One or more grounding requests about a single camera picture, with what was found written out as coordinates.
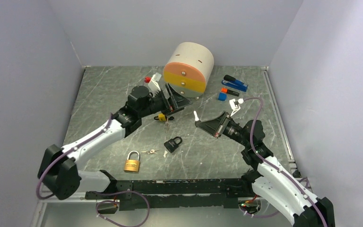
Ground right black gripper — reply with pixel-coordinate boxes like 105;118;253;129
196;111;250;147

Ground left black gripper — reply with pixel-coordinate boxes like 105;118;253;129
138;83;192;118

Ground black padlock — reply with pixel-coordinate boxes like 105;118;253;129
164;136;183;153

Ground black head key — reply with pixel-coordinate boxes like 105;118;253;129
193;110;199;122

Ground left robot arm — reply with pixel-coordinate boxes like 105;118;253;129
35;84;192;200

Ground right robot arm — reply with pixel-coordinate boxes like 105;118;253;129
194;112;336;227

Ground silver key bunch middle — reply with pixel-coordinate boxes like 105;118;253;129
141;149;158;155

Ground small yellow padlock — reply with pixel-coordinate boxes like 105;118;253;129
154;113;174;122

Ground keys of yellow padlock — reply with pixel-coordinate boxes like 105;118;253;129
165;122;170;132

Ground blue cube block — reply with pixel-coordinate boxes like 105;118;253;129
217;92;227;101

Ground orange black highlighter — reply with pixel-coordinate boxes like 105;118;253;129
221;88;240;96

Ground round mini drawer cabinet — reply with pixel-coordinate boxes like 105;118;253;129
163;42;214;98

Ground blue black stapler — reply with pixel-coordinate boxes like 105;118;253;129
221;75;248;92

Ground short shackle brass padlock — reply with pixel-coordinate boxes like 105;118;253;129
123;150;140;173

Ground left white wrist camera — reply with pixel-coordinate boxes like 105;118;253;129
144;73;162;94

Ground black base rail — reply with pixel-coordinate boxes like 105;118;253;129
85;178;263;214

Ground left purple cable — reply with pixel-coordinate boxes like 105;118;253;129
36;113;151;227

